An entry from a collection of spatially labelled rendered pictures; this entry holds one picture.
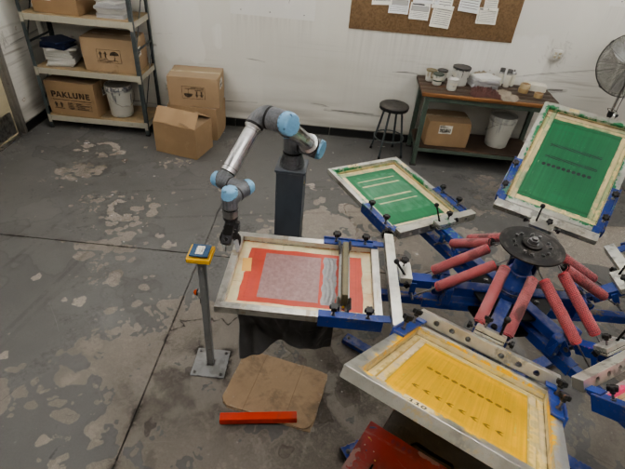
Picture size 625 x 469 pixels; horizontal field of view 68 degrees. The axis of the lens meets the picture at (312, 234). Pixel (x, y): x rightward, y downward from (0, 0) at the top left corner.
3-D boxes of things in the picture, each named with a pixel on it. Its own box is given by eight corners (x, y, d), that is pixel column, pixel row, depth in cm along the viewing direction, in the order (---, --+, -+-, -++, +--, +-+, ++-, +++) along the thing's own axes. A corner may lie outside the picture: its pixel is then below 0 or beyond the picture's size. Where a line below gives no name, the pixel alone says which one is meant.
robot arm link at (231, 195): (242, 187, 212) (230, 194, 206) (243, 207, 219) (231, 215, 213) (229, 181, 215) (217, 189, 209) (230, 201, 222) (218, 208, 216)
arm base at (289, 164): (282, 157, 288) (282, 142, 282) (305, 160, 287) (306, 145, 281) (277, 168, 276) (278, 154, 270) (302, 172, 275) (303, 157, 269)
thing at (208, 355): (190, 375, 297) (173, 262, 239) (198, 348, 314) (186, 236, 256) (223, 379, 296) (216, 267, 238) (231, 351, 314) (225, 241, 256)
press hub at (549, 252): (432, 430, 279) (504, 261, 197) (423, 375, 310) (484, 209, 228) (496, 436, 279) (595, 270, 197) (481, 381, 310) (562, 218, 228)
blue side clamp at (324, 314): (316, 326, 214) (317, 315, 210) (317, 317, 218) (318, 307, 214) (380, 332, 214) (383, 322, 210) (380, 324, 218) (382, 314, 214)
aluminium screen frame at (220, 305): (214, 312, 215) (213, 306, 212) (238, 236, 261) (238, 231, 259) (381, 328, 214) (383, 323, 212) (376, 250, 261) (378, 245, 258)
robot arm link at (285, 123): (310, 137, 275) (268, 101, 224) (331, 144, 269) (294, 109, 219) (301, 155, 275) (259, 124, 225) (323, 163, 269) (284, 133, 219)
